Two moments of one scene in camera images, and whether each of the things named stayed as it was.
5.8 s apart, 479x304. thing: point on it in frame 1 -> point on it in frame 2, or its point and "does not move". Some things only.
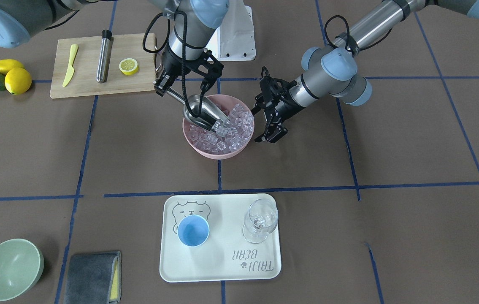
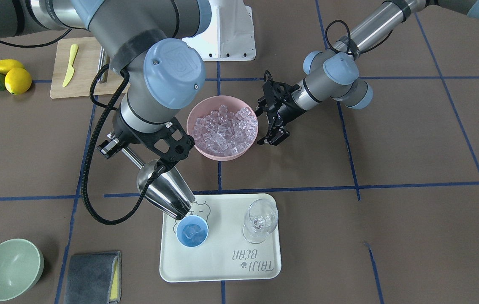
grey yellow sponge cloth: x=94 y=278 does not move
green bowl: x=10 y=270 does not move
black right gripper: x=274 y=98 does not move
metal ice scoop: x=210 y=115 -> x=167 y=192
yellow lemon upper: x=3 y=66 does not move
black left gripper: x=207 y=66 -> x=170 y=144
